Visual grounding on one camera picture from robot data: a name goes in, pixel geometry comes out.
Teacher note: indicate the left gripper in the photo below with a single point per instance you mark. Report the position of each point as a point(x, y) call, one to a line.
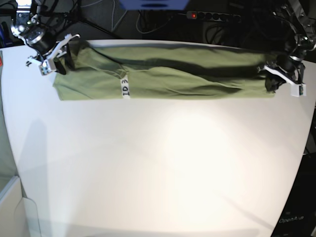
point(289, 70)

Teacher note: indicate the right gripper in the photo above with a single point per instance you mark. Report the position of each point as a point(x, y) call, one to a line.
point(48, 53)

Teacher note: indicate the green T-shirt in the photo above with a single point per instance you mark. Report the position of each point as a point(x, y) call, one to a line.
point(185, 72)

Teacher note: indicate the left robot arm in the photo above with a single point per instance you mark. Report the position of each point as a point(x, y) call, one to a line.
point(304, 36)

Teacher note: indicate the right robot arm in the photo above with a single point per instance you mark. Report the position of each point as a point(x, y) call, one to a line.
point(28, 27)

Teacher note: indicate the white ID label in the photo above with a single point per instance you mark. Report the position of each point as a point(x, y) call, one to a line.
point(125, 91)

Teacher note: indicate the black power strip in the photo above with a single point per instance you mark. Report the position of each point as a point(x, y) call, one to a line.
point(213, 16)

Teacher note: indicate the black OpenArm box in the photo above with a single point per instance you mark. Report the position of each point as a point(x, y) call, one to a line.
point(298, 218)

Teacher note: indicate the white bin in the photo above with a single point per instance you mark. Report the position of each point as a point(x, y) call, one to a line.
point(18, 214)

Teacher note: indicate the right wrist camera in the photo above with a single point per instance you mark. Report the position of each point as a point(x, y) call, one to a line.
point(47, 67)

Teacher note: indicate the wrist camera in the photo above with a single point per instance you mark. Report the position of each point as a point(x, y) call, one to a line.
point(298, 90)
point(47, 67)

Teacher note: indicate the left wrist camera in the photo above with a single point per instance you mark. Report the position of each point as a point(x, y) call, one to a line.
point(298, 90)

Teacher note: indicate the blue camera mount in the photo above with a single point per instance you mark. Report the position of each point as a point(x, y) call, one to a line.
point(154, 4)

